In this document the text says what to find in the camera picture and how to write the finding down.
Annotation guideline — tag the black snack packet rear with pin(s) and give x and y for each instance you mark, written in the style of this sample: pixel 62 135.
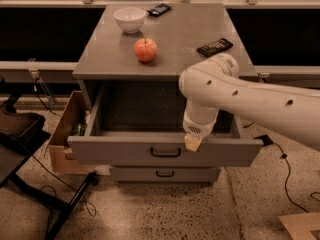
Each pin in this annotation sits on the black snack packet rear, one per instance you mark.
pixel 159 10

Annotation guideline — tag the red apple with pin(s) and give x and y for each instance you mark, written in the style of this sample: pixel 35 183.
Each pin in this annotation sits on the red apple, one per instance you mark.
pixel 145 49

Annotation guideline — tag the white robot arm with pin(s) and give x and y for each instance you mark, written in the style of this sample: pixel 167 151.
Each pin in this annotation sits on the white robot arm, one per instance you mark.
pixel 214 85

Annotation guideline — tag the cardboard sheet on floor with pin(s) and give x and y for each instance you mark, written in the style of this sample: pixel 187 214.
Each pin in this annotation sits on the cardboard sheet on floor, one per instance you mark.
pixel 303 226

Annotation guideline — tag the grey drawer cabinet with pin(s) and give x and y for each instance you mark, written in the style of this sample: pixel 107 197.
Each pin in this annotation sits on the grey drawer cabinet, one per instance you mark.
pixel 109 55

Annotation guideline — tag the black power adapter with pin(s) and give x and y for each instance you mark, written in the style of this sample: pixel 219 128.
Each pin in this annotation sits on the black power adapter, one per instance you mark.
pixel 266 140

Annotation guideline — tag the grey top drawer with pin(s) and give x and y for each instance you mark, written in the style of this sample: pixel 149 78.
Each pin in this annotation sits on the grey top drawer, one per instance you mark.
pixel 139 123

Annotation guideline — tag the white bowl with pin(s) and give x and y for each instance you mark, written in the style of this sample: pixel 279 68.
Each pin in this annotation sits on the white bowl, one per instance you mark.
pixel 130 19

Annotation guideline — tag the grey bottom drawer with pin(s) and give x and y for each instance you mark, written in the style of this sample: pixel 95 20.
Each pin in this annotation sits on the grey bottom drawer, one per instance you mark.
pixel 153 174

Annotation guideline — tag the black folding table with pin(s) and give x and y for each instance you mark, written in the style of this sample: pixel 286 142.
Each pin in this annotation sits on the black folding table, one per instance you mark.
pixel 21 135

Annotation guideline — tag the cardboard box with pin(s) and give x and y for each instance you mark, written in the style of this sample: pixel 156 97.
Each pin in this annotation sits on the cardboard box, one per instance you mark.
pixel 63 160

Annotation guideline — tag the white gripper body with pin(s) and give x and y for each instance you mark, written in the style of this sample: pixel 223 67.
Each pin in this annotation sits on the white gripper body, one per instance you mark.
pixel 197 127

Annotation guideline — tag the black snack bar right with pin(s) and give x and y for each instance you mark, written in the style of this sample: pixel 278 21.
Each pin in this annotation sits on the black snack bar right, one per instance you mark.
pixel 215 47

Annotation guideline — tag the grey drawer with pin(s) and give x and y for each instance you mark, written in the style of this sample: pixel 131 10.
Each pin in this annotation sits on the grey drawer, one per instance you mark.
pixel 139 123
pixel 153 174

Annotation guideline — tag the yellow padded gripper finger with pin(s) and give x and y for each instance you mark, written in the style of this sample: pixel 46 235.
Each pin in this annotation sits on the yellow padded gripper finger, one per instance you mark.
pixel 192 143

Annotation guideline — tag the green can in box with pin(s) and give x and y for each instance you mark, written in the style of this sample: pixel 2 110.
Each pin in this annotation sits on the green can in box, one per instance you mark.
pixel 79 129

